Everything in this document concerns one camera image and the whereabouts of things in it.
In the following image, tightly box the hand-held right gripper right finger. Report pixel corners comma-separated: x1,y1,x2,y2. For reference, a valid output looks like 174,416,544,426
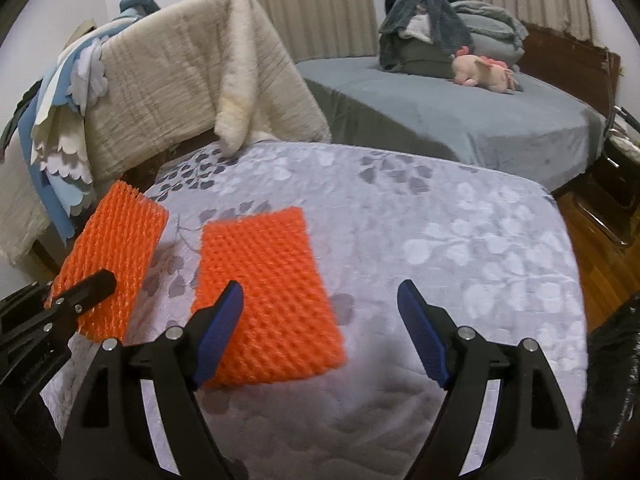
397,280,585,480

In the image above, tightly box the pink plush toy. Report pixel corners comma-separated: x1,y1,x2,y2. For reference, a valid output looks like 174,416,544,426
451,45,521,95

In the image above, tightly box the grey chair cushion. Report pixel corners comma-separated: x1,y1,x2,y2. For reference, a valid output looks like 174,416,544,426
606,127,640,153

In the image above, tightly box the folded grey duvet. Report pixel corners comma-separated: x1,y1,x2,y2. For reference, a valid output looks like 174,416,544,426
447,0,530,68

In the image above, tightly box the beige quilted blanket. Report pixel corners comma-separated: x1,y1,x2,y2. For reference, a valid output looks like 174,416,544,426
0,0,332,266

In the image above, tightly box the floral quilted mattress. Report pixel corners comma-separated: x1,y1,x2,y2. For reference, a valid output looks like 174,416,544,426
40,141,587,480

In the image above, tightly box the trash bin with black bag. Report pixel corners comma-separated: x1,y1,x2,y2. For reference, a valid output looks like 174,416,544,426
577,295,640,480

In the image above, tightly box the blue white cloth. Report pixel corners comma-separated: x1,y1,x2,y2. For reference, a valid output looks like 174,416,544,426
30,0,161,241

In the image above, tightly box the black chrome chair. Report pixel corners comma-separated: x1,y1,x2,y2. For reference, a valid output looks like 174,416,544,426
570,105,640,248

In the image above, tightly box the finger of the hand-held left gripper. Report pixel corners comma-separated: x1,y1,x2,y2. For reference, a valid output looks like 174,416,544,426
0,268,117,357
0,282,53,322

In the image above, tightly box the dark olive pillow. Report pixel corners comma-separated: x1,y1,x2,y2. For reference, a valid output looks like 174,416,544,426
395,42,458,79

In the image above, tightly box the dark wooden headboard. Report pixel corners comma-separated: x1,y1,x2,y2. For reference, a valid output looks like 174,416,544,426
517,20,622,121

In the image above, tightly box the orange foam net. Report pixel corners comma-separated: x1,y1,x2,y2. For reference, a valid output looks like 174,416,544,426
191,206,348,388
44,180,170,343

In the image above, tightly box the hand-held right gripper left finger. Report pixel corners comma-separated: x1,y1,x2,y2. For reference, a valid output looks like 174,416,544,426
56,280,246,480

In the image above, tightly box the dark grey fleece blanket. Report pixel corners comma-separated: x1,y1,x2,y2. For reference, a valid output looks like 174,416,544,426
378,0,473,71

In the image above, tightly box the bed with grey sheet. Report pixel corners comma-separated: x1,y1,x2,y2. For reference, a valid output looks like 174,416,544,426
295,55,608,193

